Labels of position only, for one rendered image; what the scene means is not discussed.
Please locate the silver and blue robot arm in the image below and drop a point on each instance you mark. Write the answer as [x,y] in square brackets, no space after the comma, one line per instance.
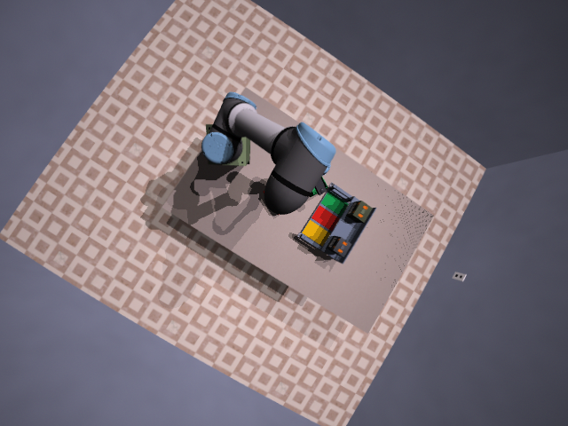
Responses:
[300,154]

